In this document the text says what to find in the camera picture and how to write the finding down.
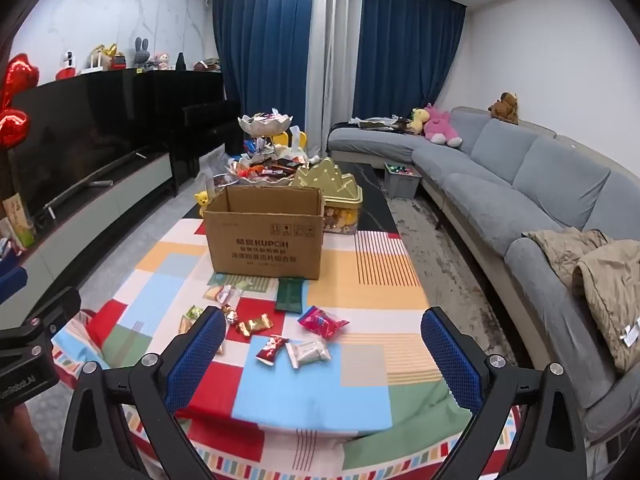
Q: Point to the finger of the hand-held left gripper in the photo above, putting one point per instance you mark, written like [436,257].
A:
[11,285]
[57,307]

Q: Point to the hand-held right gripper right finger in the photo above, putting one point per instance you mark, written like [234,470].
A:
[447,355]

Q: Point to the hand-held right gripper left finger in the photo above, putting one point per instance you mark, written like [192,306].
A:
[200,347]

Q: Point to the round foil chocolate candy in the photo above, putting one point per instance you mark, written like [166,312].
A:
[230,312]

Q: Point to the yellow cake snack packet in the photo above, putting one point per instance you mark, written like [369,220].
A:
[219,294]

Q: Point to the gold candy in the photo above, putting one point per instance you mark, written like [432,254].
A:
[254,325]

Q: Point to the red candy wrapper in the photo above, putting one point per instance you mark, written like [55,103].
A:
[270,351]

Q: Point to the dark green snack packet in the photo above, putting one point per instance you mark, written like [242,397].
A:
[289,295]

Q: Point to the white snack packet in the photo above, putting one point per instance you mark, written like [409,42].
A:
[309,355]

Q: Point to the brown cardboard box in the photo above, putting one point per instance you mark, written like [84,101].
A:
[265,245]

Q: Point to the pink red snack packet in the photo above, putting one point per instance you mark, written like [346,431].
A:
[322,322]

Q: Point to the person's left forearm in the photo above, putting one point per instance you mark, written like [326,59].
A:
[15,445]

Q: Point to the pile of assorted snacks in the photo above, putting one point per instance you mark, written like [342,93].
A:
[262,167]

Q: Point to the yellow green snack packet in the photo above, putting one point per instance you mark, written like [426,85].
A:
[192,315]

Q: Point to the beige card box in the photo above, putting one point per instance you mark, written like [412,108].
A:
[17,220]

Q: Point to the small pale green candy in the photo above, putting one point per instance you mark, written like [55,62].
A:
[243,286]

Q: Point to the grey patterned rug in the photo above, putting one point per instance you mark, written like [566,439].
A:
[450,270]

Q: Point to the colourful patchwork tablecloth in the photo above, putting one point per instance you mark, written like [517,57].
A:
[280,400]

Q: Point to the grey television cabinet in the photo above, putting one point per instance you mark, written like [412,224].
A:
[100,220]

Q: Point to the yellow bear figurine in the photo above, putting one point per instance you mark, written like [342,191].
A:
[202,204]

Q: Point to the red heart balloon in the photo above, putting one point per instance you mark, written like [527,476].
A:
[12,127]
[20,77]

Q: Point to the large black television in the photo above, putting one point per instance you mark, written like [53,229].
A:
[85,135]

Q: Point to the beige padded jacket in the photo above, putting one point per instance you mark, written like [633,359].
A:
[600,280]

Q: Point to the grey storage bin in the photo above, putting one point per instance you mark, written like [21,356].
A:
[401,182]

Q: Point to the grey sectional sofa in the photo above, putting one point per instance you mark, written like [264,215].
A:
[530,195]

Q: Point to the clear plastic bag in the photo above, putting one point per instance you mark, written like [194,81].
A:
[212,167]

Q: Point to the gold lid biscuit container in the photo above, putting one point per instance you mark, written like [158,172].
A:
[327,195]

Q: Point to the yellow round ornament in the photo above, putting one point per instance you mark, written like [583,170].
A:
[280,139]

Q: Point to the pink plush toy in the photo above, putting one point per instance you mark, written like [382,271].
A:
[442,127]

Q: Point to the white red robot toy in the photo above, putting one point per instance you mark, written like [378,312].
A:
[69,62]

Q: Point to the white plastic bag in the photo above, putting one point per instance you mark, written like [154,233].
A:
[298,137]

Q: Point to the tiered shell bowl stand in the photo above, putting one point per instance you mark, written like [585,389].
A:
[265,122]

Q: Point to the yellow plush toy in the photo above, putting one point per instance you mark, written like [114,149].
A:
[417,120]

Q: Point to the black upright piano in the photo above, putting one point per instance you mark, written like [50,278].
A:
[195,110]

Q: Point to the packaging on sofa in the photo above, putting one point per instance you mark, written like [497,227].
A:
[377,122]

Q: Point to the gold yellow toy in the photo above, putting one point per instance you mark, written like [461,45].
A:
[102,55]

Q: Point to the small red box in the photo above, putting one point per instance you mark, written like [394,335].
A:
[119,62]

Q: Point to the brown plush toy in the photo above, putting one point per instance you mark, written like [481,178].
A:
[505,109]

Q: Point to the small pink doll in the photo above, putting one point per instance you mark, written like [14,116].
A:
[161,61]

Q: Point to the grey rabbit plush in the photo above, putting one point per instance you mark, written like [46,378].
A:
[143,52]

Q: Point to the brown items on piano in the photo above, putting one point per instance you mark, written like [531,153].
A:
[206,66]

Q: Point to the blue curtain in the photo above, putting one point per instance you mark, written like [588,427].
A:
[405,50]
[260,45]

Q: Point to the white sheer curtain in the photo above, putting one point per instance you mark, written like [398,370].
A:
[334,60]

